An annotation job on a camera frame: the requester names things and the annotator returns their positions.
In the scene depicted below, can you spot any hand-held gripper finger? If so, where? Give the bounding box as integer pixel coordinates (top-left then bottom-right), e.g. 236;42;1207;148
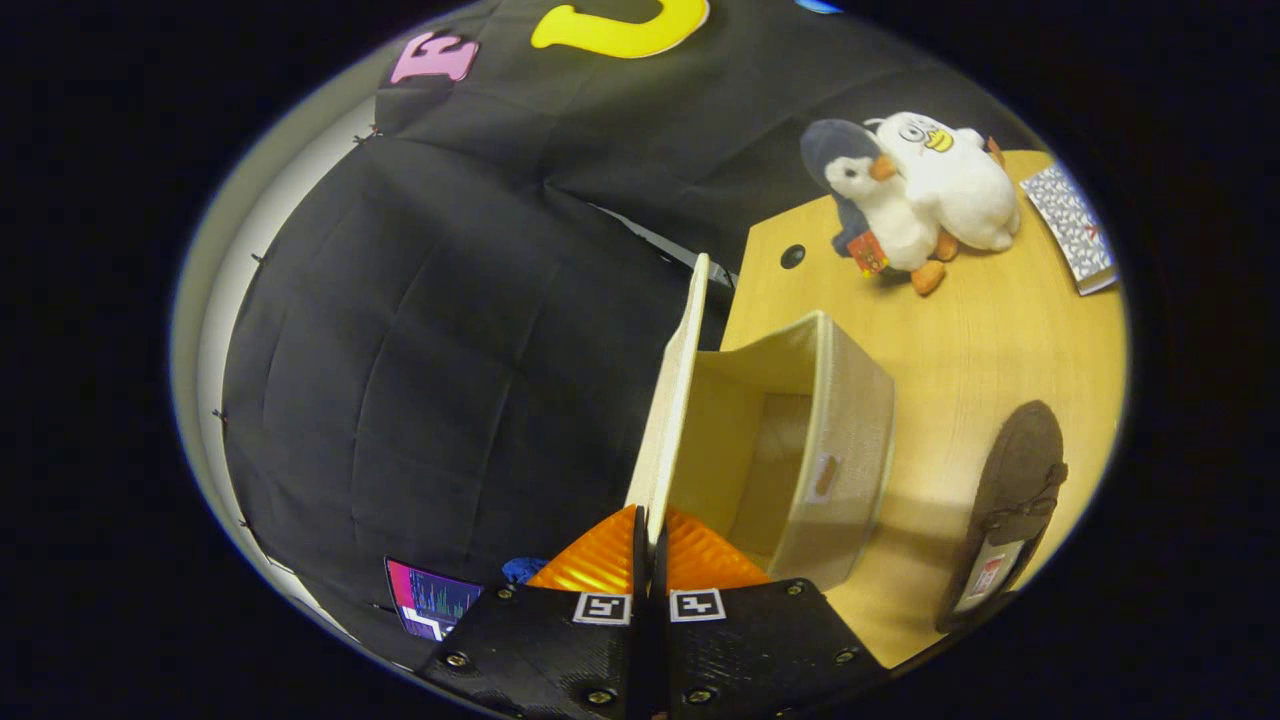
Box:
652;505;893;720
415;503;651;720

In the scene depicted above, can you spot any beige fabric storage box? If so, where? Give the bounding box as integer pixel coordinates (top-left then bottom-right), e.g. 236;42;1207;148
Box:
625;253;897;593

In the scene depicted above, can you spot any brown fuzzy shoe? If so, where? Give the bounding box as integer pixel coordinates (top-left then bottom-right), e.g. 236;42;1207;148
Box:
935;400;1069;634

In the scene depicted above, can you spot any computer screen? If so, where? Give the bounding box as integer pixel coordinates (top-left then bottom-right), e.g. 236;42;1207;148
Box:
385;558;486;642

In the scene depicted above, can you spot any grey penguin plush toy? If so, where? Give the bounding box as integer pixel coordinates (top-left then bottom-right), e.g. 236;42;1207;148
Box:
800;118;949;297

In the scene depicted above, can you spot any white duck plush toy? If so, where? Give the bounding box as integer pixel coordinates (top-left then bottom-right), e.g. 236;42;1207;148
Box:
865;110;1023;263

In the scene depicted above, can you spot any patterned cover book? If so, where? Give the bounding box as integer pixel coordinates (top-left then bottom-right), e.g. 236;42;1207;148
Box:
1018;162;1121;297

